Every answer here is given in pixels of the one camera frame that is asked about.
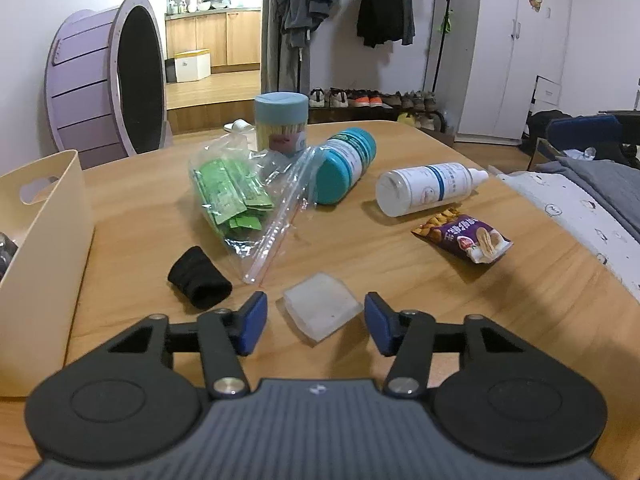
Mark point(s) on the row of shoes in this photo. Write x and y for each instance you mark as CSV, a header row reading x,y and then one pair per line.
x,y
370,100

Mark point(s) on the clear spray bottle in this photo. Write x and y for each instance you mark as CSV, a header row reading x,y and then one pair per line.
x,y
425,187

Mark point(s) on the black metal clothes rack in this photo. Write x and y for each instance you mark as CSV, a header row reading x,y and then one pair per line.
x,y
441,50

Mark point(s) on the white slipper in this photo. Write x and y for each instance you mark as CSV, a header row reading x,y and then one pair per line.
x,y
240,126

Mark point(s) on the translucent small plastic box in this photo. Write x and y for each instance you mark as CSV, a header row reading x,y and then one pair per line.
x,y
320,305

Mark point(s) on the black trash bin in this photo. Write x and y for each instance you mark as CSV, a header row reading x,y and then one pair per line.
x,y
170,71

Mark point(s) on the purple peanut snack packet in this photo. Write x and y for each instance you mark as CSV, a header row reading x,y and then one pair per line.
x,y
465,237

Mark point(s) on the black hanging jacket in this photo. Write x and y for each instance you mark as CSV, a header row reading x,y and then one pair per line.
x,y
385,5

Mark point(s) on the green hanging item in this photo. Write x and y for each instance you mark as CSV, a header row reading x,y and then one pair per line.
x,y
445,22

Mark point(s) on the cream plastic storage basket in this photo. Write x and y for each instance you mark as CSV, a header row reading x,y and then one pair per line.
x,y
45,270

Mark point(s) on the white foam box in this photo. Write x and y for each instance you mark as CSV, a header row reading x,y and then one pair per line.
x,y
192,66

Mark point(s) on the grey hanging clothes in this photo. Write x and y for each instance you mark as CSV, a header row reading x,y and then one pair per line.
x,y
305,5

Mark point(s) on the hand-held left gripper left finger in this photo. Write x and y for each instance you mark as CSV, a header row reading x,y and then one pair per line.
x,y
252,322

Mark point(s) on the white wardrobe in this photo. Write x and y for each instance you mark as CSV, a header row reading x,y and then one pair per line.
x,y
505,60

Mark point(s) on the grey folded blanket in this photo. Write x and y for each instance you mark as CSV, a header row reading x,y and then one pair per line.
x,y
605,190

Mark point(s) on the wooden kitchen cabinet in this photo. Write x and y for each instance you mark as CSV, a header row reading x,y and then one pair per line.
x,y
225,40

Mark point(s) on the dark blue bag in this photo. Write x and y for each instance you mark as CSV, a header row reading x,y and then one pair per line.
x,y
582,132

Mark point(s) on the black wristband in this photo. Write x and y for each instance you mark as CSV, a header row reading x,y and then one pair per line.
x,y
197,277

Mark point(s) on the white cardboard box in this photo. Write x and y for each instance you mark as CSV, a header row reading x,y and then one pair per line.
x,y
550,94

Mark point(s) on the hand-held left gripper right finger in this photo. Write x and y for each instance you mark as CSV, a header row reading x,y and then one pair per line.
x,y
380,325

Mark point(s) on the teal-capped supplement bottle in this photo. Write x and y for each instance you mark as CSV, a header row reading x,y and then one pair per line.
x,y
345,165

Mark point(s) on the white printed bed sheet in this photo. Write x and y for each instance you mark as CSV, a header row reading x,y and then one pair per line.
x,y
565,210

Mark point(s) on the purple cat exercise wheel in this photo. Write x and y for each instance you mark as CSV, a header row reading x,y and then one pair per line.
x,y
80,85

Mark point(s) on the blue-lidded cotton swab jar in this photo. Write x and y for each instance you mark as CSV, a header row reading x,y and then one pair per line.
x,y
280,110

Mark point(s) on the clear bag of green sachets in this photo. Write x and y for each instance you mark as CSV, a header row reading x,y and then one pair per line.
x,y
230,195

